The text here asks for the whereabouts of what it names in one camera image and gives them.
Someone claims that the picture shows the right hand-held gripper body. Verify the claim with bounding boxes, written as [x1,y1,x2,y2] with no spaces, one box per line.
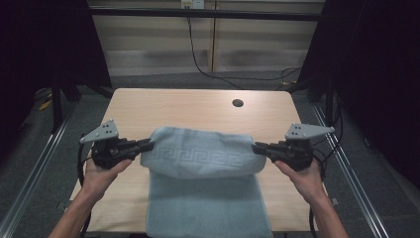
[275,122,336,173]

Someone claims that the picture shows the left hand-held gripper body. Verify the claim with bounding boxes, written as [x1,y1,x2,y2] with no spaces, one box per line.
[78,118,133,171]

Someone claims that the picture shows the light blue towel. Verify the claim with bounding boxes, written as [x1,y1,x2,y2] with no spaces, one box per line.
[140,126,273,238]

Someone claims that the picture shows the person's left hand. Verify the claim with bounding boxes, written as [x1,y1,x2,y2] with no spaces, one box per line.
[80,158,133,203]

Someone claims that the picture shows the person's right hand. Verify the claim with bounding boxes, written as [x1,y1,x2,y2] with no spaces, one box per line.
[273,159,327,204]

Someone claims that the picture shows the black metal stand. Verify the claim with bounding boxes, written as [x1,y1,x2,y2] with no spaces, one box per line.
[50,83,64,134]
[324,76,335,127]

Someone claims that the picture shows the yellow object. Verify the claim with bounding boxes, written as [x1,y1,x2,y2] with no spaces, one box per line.
[38,98,53,112]

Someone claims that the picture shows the dark curtain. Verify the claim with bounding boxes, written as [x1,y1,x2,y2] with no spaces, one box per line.
[296,0,420,201]
[0,0,113,167]

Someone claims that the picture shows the black horizontal bar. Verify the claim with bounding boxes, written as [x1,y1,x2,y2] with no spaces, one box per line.
[88,7,322,23]

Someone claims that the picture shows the left hand-held gripper cable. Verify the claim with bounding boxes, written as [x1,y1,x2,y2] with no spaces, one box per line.
[76,133,93,238]

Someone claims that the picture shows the hand-held gripper cable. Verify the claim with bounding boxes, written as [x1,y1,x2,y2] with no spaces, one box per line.
[307,147,332,238]
[76,133,93,238]

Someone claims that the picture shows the black floor cables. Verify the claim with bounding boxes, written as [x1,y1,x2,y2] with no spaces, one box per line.
[310,93,345,167]

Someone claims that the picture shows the metal floor rail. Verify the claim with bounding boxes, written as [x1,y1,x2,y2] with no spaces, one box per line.
[0,101,79,238]
[311,103,391,238]

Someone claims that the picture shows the right hand-held gripper cable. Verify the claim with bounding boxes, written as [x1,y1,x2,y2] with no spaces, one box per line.
[307,147,332,238]

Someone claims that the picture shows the black wall cable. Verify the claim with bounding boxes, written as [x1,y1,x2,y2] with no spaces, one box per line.
[186,16,302,91]

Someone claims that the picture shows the white wall outlet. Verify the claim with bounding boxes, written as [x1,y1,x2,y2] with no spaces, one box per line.
[180,0,206,10]

